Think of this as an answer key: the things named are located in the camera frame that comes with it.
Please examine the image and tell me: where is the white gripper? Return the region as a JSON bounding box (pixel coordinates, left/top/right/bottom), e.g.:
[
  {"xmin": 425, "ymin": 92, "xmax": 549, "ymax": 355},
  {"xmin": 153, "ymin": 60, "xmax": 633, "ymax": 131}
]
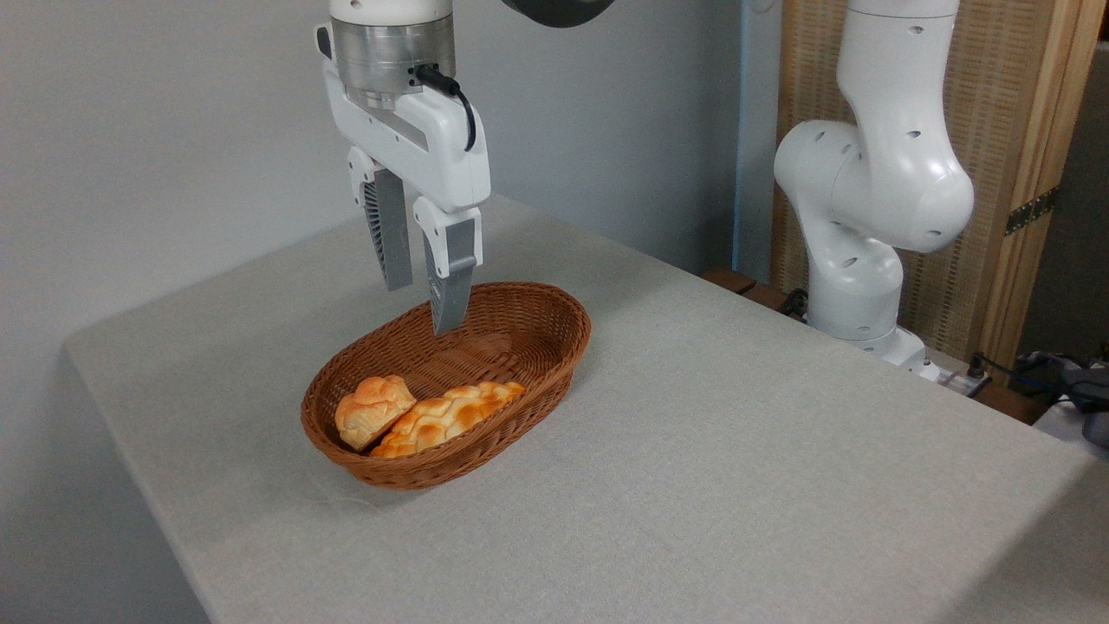
[{"xmin": 315, "ymin": 23, "xmax": 492, "ymax": 337}]

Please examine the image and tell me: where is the small round bread roll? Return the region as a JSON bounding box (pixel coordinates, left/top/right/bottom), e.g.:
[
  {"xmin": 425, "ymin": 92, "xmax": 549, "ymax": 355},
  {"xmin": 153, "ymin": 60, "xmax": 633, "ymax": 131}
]
[{"xmin": 334, "ymin": 374, "xmax": 418, "ymax": 452}]

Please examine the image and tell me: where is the long braided bread loaf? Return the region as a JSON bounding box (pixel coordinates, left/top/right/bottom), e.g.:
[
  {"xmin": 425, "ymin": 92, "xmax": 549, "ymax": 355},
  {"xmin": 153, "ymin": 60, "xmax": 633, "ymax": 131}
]
[{"xmin": 369, "ymin": 380, "xmax": 528, "ymax": 459}]

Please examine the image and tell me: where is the brown wicker oval basket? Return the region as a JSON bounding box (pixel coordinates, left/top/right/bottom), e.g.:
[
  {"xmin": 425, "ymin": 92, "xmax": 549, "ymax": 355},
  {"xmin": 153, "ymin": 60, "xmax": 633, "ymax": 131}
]
[{"xmin": 300, "ymin": 281, "xmax": 593, "ymax": 491}]

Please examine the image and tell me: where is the brown wooden platform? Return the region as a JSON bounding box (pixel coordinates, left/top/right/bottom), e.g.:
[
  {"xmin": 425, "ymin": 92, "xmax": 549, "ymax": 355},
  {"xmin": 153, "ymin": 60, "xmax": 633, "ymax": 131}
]
[{"xmin": 699, "ymin": 266, "xmax": 813, "ymax": 319}]

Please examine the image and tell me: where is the grey tablecloth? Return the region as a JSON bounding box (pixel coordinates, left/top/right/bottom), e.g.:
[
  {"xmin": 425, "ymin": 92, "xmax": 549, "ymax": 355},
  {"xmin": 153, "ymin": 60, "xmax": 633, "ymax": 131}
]
[{"xmin": 62, "ymin": 192, "xmax": 1109, "ymax": 624}]

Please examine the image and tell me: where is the black metal hinge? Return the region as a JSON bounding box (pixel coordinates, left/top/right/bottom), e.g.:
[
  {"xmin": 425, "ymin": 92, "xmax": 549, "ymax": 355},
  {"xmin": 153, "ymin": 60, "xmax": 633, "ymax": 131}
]
[{"xmin": 1004, "ymin": 185, "xmax": 1060, "ymax": 237}]

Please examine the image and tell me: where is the dark grey device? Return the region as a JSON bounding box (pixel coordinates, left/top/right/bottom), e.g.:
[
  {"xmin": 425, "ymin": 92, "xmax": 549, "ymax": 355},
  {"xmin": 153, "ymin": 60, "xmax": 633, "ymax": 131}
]
[{"xmin": 1060, "ymin": 367, "xmax": 1109, "ymax": 449}]

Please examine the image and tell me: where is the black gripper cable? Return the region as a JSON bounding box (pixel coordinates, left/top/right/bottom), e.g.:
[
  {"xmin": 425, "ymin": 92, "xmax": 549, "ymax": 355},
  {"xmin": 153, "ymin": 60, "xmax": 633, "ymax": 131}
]
[{"xmin": 413, "ymin": 64, "xmax": 478, "ymax": 153}]

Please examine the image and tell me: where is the black cable bundle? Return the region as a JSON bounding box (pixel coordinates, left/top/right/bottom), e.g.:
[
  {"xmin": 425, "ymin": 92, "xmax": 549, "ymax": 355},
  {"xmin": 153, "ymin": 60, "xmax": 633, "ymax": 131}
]
[{"xmin": 967, "ymin": 349, "xmax": 1109, "ymax": 410}]

